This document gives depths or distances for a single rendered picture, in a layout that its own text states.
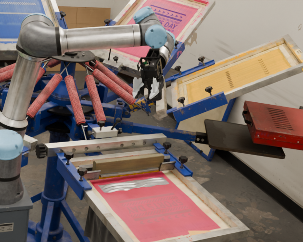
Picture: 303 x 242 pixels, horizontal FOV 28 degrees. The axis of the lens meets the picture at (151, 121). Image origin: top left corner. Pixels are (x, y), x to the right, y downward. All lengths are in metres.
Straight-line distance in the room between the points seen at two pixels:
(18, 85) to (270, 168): 3.30
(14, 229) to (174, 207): 0.85
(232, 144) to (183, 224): 1.00
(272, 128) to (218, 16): 2.27
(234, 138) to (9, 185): 1.82
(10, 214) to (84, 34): 0.70
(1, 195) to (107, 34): 0.68
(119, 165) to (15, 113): 0.84
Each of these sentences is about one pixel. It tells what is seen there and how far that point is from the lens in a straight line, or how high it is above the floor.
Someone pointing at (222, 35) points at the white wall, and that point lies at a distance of 5.55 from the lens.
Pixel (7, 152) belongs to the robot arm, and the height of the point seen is 1.40.
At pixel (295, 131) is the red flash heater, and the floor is 1.10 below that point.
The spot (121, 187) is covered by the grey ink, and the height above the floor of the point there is 0.96.
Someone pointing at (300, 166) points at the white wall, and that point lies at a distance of 4.87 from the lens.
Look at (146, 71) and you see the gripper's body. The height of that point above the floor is 1.74.
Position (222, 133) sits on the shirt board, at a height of 0.95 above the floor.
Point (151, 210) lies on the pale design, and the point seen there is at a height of 0.95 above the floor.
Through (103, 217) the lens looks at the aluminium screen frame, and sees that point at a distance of 2.59.
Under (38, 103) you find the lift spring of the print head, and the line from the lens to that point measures 3.29.
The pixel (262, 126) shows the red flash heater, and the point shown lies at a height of 1.10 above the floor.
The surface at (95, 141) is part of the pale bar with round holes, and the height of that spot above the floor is 1.04.
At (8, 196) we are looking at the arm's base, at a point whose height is 1.23.
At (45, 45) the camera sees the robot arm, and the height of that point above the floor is 1.79.
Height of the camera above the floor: 2.38
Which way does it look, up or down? 23 degrees down
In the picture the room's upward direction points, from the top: 10 degrees clockwise
